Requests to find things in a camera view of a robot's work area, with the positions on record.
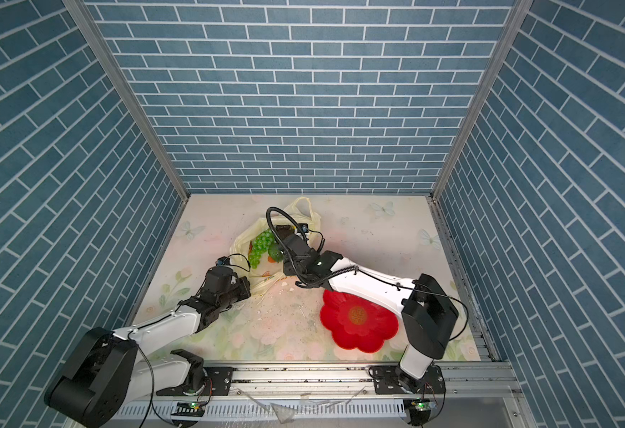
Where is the dark green fake avocado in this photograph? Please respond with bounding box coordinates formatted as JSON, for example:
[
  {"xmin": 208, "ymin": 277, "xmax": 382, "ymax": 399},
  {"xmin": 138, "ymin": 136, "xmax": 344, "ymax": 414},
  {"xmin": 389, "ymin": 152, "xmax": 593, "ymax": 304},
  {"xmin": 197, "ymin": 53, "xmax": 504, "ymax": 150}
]
[{"xmin": 268, "ymin": 243, "xmax": 285, "ymax": 263}]

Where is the yellowish printed plastic bag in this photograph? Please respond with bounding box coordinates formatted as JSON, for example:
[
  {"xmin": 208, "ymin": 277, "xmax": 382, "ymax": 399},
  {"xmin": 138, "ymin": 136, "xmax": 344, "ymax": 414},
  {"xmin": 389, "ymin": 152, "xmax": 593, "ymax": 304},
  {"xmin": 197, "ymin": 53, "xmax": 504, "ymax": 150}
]
[{"xmin": 230, "ymin": 197, "xmax": 321, "ymax": 295}]

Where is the red flower shaped plate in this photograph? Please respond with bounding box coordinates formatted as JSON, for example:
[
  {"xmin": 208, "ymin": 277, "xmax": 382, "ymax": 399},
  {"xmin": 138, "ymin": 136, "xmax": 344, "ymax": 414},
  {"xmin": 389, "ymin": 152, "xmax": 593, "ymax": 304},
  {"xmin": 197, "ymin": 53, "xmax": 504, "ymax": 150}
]
[{"xmin": 319, "ymin": 291, "xmax": 399, "ymax": 354}]

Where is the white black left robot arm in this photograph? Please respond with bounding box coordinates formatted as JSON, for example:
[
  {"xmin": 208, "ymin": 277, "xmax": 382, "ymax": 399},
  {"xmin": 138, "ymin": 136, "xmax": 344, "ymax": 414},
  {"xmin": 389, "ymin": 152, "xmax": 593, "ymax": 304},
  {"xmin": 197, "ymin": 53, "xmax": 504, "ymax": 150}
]
[{"xmin": 44, "ymin": 267, "xmax": 251, "ymax": 427}]

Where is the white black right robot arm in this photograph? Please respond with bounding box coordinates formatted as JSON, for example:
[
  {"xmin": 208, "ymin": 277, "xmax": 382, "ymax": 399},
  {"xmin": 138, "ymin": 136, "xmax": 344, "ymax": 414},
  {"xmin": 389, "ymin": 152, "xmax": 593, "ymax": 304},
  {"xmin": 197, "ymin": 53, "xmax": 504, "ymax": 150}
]
[{"xmin": 278, "ymin": 235, "xmax": 460, "ymax": 392}]

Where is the green fake grapes bunch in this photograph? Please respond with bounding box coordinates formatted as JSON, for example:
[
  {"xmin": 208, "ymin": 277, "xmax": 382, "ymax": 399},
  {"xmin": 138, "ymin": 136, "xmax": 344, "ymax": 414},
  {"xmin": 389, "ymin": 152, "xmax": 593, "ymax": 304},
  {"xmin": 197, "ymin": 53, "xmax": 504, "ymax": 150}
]
[{"xmin": 248, "ymin": 230, "xmax": 275, "ymax": 269}]

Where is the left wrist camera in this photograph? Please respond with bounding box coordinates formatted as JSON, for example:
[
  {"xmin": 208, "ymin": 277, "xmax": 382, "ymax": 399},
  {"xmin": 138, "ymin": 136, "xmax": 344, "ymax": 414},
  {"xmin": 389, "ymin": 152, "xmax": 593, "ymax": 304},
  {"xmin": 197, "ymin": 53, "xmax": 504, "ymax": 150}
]
[{"xmin": 215, "ymin": 256, "xmax": 231, "ymax": 268}]

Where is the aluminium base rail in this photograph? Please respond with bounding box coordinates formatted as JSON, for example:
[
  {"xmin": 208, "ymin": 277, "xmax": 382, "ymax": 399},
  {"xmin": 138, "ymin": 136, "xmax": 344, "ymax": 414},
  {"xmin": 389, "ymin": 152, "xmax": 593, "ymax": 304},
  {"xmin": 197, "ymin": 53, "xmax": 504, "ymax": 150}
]
[{"xmin": 108, "ymin": 362, "xmax": 533, "ymax": 427}]

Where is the aluminium right corner post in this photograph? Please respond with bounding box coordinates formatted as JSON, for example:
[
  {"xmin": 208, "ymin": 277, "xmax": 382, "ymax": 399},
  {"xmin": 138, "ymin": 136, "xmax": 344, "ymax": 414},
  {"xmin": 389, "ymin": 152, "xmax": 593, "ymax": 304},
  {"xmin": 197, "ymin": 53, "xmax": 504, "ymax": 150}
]
[{"xmin": 431, "ymin": 0, "xmax": 533, "ymax": 201}]

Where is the aluminium corner post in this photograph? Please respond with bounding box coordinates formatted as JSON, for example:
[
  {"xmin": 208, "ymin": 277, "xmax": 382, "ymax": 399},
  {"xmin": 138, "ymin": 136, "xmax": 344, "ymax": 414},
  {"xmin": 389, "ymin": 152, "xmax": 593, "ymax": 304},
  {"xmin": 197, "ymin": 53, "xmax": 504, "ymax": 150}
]
[
  {"xmin": 63, "ymin": 0, "xmax": 190, "ymax": 203},
  {"xmin": 431, "ymin": 0, "xmax": 533, "ymax": 201}
]

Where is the aluminium left corner post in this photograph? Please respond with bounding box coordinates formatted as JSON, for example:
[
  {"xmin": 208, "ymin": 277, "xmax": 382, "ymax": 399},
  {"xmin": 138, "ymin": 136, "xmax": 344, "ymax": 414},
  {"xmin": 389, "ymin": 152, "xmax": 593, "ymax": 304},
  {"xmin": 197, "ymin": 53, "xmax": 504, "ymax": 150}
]
[{"xmin": 63, "ymin": 0, "xmax": 190, "ymax": 203}]

